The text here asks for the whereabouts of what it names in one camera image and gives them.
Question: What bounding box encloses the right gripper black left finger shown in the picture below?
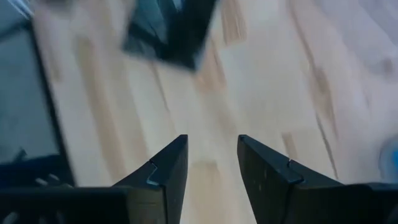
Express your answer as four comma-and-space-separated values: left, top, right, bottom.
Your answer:
0, 134, 189, 224

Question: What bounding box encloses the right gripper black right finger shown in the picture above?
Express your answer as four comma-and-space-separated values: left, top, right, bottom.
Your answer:
236, 134, 398, 224

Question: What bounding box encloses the clear jewel case black tray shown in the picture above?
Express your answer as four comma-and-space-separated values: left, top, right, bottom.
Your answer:
121, 0, 218, 73

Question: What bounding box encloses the blue jewel case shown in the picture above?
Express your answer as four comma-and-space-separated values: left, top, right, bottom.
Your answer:
378, 135, 398, 184

